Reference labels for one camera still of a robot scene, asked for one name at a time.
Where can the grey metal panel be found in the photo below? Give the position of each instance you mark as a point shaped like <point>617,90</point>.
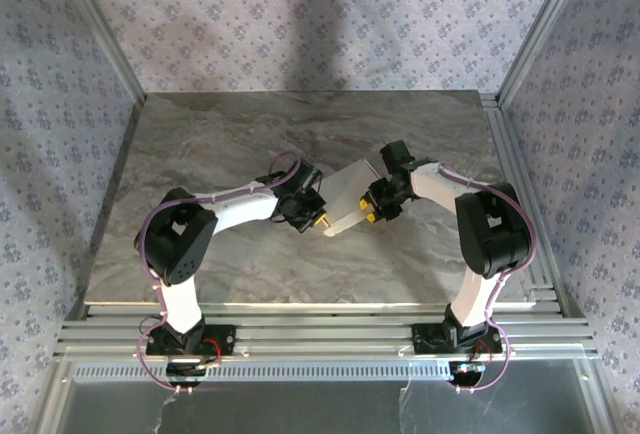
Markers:
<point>300,409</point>

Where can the aluminium side rail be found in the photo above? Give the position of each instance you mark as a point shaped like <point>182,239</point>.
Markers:
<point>124,159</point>
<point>502,144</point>

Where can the aluminium frame cross rails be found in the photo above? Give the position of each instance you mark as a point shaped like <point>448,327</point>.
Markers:
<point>325,334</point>

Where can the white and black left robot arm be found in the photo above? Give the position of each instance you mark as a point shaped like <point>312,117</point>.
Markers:
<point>240,206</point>

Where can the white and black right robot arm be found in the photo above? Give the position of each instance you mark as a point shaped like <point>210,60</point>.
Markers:
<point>435,189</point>

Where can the small black electronics module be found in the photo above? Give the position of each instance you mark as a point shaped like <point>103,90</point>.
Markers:
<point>185,371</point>
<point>465,373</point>

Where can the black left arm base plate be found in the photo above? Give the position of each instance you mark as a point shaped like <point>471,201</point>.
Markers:
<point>222,344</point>

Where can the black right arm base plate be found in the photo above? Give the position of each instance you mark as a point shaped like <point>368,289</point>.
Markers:
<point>422,344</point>

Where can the white paper box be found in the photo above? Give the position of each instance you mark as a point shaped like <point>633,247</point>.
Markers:
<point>345,194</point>

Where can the aluminium corner post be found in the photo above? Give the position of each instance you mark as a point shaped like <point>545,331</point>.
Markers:
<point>545,24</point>
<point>100,29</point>

